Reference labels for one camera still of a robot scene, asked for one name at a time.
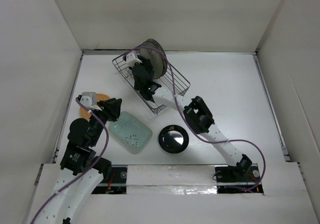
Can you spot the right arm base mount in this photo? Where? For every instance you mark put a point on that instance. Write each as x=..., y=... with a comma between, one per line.
x=225, y=174

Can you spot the dark blue leaf-shaped dish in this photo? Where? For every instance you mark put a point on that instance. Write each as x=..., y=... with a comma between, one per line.
x=146, y=63

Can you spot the grey wire dish rack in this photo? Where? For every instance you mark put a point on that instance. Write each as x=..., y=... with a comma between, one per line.
x=180, y=82

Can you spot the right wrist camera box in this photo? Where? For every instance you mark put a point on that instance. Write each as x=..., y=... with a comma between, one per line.
x=131, y=59

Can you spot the cream plate with tree pattern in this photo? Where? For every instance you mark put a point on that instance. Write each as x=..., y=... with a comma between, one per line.
x=156, y=55

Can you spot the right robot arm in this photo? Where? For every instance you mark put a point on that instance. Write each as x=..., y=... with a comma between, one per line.
x=194, y=113

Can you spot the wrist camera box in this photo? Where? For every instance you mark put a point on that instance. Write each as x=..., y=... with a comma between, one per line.
x=88, y=101
x=131, y=59

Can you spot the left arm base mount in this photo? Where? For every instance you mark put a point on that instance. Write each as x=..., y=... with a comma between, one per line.
x=113, y=179

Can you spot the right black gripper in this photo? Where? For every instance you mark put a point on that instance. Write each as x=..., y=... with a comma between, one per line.
x=138, y=63

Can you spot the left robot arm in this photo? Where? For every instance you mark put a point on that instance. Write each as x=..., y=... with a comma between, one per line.
x=81, y=170

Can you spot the light green rectangular tray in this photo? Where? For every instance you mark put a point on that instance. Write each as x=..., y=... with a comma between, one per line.
x=131, y=132

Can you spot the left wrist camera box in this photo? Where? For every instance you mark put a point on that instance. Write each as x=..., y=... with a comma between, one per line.
x=88, y=101

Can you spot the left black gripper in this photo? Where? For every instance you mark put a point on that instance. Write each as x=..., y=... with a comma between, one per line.
x=111, y=108

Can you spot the metal front rail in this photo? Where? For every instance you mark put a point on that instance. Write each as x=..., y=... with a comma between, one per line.
x=172, y=181

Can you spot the black round glossy plate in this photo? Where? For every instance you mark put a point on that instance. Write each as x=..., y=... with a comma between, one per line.
x=173, y=139

